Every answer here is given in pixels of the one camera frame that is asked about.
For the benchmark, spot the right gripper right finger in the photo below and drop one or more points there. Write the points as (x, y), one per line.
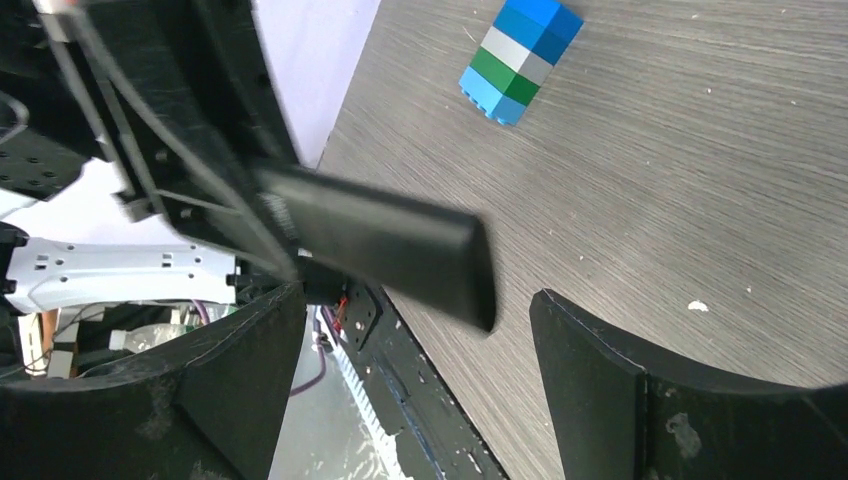
(623, 407)

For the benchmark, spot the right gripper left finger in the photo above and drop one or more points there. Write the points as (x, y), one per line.
(206, 405)

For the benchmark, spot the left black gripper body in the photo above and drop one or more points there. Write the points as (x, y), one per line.
(179, 94)

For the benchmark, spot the black remote control back up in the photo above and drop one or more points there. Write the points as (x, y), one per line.
(436, 255)

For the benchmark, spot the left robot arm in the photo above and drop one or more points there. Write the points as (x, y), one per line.
(67, 236)

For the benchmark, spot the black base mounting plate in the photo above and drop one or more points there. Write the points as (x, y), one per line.
(436, 437)

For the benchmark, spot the blue green white block stack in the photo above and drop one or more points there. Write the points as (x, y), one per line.
(517, 54)

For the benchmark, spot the aluminium frame rail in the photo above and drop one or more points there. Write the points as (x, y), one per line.
(384, 443)

